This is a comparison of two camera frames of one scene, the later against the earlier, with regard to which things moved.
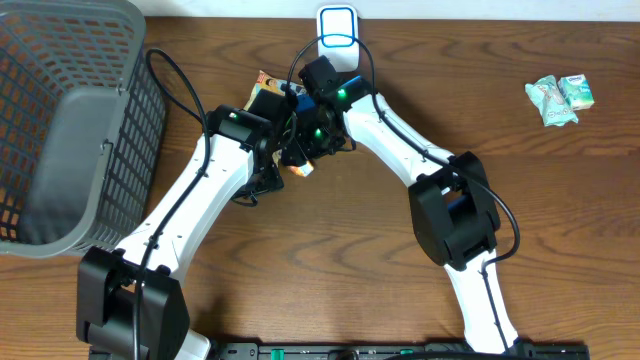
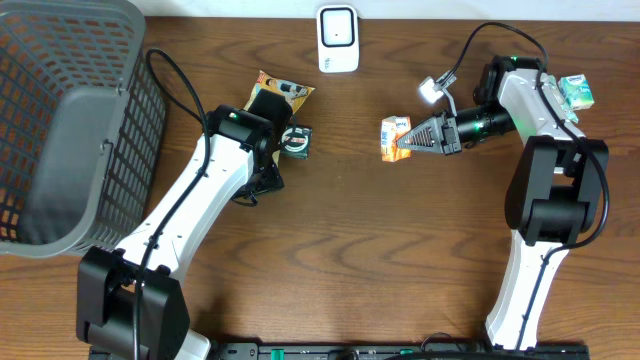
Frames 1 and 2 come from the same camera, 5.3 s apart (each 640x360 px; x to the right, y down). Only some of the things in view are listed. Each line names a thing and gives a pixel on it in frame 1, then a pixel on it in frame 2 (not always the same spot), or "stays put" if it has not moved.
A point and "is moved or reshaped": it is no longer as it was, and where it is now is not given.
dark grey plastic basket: x=82 y=126 stays put
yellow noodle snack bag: x=265 y=81 stays put
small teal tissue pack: x=577 y=90 stays put
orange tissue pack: x=303 y=170 is moved or reshaped
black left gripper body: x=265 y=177 stays put
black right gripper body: x=311 y=141 to x=451 y=136
